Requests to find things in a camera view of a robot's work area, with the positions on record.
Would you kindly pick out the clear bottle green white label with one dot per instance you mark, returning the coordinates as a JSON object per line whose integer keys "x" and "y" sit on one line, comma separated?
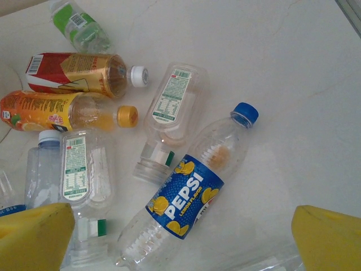
{"x": 172, "y": 96}
{"x": 74, "y": 169}

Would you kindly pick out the Pepsi bottle blue cap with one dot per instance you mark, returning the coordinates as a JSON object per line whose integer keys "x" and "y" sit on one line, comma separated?
{"x": 186, "y": 194}

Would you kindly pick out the clear bottle pale blue cap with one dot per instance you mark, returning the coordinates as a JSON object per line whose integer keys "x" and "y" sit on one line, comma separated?
{"x": 42, "y": 169}

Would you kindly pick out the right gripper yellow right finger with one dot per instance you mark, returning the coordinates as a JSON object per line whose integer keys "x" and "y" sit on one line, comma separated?
{"x": 330, "y": 242}

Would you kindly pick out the clear bottle blue label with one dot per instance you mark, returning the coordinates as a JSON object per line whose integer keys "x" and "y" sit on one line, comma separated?
{"x": 8, "y": 183}

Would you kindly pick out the red gold label tea bottle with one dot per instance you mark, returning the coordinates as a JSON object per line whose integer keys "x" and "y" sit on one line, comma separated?
{"x": 70, "y": 73}

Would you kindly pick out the orange juice bottle yellow cap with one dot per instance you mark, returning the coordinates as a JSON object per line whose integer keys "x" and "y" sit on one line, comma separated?
{"x": 36, "y": 110}

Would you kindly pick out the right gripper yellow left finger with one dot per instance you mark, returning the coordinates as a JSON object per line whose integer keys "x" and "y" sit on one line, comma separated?
{"x": 31, "y": 242}

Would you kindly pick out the aluminium side rail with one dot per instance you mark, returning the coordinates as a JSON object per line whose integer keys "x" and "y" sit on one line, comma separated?
{"x": 352, "y": 7}

